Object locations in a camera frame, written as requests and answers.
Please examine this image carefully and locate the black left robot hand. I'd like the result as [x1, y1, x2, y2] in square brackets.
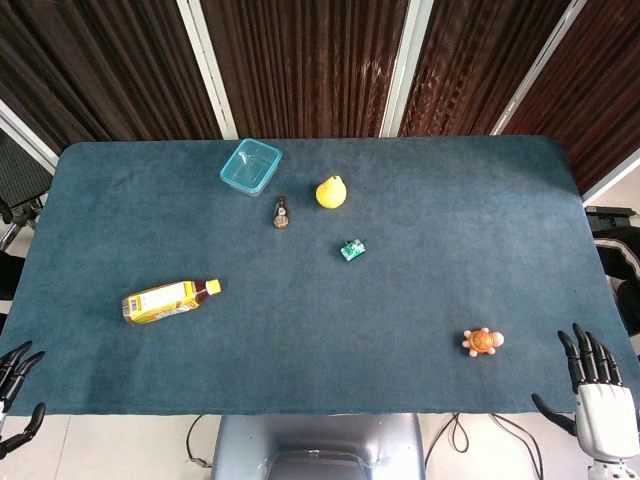
[0, 341, 47, 457]

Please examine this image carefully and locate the blue tablecloth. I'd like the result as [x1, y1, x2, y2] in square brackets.
[0, 135, 640, 417]

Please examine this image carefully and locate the green white toy tank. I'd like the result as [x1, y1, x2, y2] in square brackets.
[340, 238, 369, 262]

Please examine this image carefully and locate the yellow pear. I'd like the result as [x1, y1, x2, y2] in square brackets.
[314, 174, 348, 210]

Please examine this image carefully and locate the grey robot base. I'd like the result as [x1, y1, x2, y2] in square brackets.
[209, 413, 426, 480]

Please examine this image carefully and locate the white frame post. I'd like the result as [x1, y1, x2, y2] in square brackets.
[0, 99, 60, 176]
[378, 0, 427, 139]
[490, 0, 587, 137]
[175, 0, 239, 140]

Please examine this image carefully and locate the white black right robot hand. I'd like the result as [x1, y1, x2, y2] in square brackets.
[531, 323, 640, 460]

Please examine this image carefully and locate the clear blue-rimmed plastic container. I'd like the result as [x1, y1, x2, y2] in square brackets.
[219, 138, 284, 198]

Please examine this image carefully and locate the orange white turtle toy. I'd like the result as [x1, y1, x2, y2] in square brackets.
[461, 326, 505, 358]

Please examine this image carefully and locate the small brown figurine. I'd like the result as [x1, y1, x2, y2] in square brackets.
[272, 195, 292, 230]

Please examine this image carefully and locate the black flat device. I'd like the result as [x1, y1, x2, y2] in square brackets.
[584, 205, 637, 233]

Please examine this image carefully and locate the brown curtain panel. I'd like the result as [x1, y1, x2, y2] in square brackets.
[502, 0, 640, 196]
[0, 0, 224, 154]
[199, 0, 412, 140]
[397, 0, 572, 139]

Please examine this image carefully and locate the black cable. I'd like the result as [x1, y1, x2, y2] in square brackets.
[438, 412, 470, 452]
[491, 413, 544, 480]
[186, 414, 216, 469]

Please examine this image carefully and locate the yellow label tea bottle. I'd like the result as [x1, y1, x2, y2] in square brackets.
[121, 278, 222, 327]

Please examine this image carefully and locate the black round object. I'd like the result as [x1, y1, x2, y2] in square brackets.
[615, 278, 640, 337]

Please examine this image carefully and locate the black mesh chair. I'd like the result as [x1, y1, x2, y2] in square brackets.
[0, 130, 54, 251]

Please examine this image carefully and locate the black white garment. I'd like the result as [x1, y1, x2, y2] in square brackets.
[593, 237, 640, 282]

